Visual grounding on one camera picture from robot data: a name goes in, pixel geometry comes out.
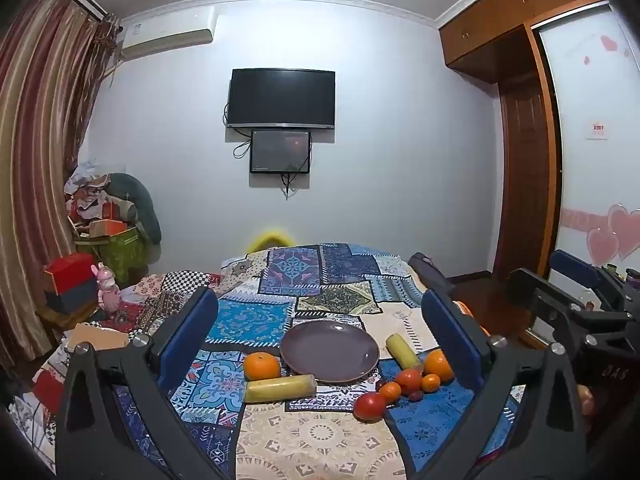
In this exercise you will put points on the grey-green long pillow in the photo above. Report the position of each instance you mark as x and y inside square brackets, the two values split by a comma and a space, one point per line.
[145, 205]

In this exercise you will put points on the yellow object behind bed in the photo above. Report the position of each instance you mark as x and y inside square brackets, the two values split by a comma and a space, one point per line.
[270, 241]

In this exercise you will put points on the small black wall monitor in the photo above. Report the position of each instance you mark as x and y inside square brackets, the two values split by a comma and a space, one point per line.
[280, 151]

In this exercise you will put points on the patchwork printed blanket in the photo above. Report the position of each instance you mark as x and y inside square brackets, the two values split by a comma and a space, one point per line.
[260, 320]

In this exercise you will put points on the red tomato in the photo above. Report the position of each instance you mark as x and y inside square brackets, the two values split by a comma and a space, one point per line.
[410, 381]
[370, 406]

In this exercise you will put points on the orange flat box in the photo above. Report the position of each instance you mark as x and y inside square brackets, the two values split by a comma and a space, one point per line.
[107, 227]

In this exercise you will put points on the striped brown curtain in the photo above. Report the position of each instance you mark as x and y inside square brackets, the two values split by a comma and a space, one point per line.
[40, 135]

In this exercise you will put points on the green cardboard box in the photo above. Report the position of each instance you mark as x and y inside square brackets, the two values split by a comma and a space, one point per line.
[117, 255]

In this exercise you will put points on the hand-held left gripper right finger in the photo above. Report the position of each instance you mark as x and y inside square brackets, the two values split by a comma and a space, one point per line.
[450, 340]

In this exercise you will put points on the white air conditioner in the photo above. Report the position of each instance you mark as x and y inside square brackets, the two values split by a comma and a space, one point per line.
[167, 32]

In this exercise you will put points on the dark bag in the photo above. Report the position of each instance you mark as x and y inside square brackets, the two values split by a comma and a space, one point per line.
[430, 272]

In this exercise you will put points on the pile of crumpled clutter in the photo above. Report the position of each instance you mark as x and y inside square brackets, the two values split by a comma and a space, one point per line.
[87, 195]

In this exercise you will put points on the small mandarin orange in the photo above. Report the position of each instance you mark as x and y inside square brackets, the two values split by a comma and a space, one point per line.
[430, 383]
[390, 392]

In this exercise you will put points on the frosted sliding wardrobe door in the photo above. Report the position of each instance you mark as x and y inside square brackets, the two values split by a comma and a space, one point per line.
[595, 175]

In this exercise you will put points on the brown wooden door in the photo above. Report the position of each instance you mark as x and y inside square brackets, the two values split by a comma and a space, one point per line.
[522, 175]

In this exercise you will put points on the pink heart stickers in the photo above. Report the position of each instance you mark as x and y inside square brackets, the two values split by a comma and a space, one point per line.
[607, 237]

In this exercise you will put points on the black wall television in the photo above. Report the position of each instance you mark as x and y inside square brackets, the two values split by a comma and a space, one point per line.
[280, 97]

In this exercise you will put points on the large orange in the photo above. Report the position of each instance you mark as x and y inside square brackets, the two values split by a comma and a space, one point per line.
[261, 366]
[436, 364]

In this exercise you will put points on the person's right hand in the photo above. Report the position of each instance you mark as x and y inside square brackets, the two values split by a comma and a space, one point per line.
[586, 405]

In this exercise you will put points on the red box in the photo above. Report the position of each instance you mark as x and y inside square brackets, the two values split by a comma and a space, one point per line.
[67, 272]

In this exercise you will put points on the wooden overhead cabinet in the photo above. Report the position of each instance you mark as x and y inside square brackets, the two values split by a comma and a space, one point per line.
[500, 15]

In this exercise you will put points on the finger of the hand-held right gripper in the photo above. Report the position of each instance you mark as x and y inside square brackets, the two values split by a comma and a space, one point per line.
[547, 305]
[575, 263]

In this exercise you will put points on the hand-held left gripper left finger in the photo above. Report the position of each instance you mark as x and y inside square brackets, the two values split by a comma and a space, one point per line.
[187, 335]

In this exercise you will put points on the pink plush toy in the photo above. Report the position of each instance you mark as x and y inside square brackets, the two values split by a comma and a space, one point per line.
[107, 287]

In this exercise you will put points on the purple round plate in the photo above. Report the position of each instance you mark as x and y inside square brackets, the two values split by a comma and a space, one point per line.
[325, 350]

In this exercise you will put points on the brown cardboard sheet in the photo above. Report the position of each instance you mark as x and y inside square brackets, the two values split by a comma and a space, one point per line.
[97, 337]

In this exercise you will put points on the dark grey box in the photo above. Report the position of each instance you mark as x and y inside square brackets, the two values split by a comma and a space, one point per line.
[72, 300]

